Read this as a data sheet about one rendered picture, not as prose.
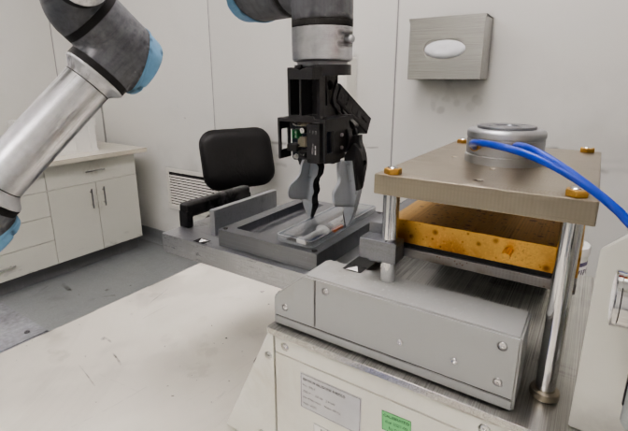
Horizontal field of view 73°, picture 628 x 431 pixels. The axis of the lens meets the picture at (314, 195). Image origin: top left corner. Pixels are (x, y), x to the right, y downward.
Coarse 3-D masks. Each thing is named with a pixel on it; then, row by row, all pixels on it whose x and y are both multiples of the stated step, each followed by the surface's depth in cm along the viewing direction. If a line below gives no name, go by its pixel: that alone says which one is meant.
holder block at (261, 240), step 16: (272, 208) 69; (288, 208) 70; (304, 208) 74; (320, 208) 69; (240, 224) 61; (256, 224) 64; (272, 224) 66; (288, 224) 61; (368, 224) 62; (224, 240) 59; (240, 240) 58; (256, 240) 56; (272, 240) 55; (336, 240) 55; (352, 240) 58; (272, 256) 55; (288, 256) 53; (304, 256) 52; (320, 256) 52; (336, 256) 55
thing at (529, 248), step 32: (416, 224) 43; (448, 224) 42; (480, 224) 42; (512, 224) 42; (544, 224) 42; (416, 256) 43; (448, 256) 42; (480, 256) 40; (512, 256) 38; (544, 256) 37
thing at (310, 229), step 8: (336, 208) 65; (360, 208) 65; (368, 208) 65; (320, 216) 62; (328, 216) 62; (336, 216) 62; (296, 224) 58; (304, 224) 58; (312, 224) 58; (320, 224) 58; (328, 224) 58; (336, 224) 58; (280, 232) 55; (288, 232) 55; (296, 232) 55; (304, 232) 55; (312, 232) 55; (320, 232) 55; (328, 232) 55; (312, 240) 52
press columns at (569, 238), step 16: (384, 208) 41; (384, 224) 41; (560, 224) 33; (576, 224) 32; (560, 240) 33; (576, 240) 33; (560, 256) 33; (576, 256) 33; (384, 272) 42; (560, 272) 34; (560, 288) 34; (560, 304) 34; (560, 320) 34; (544, 336) 36; (560, 336) 35; (544, 352) 36; (560, 352) 35; (544, 368) 36; (544, 384) 36; (544, 400) 36
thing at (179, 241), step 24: (264, 192) 73; (216, 216) 64; (240, 216) 68; (168, 240) 65; (192, 240) 62; (216, 240) 62; (216, 264) 60; (240, 264) 57; (264, 264) 55; (360, 264) 57
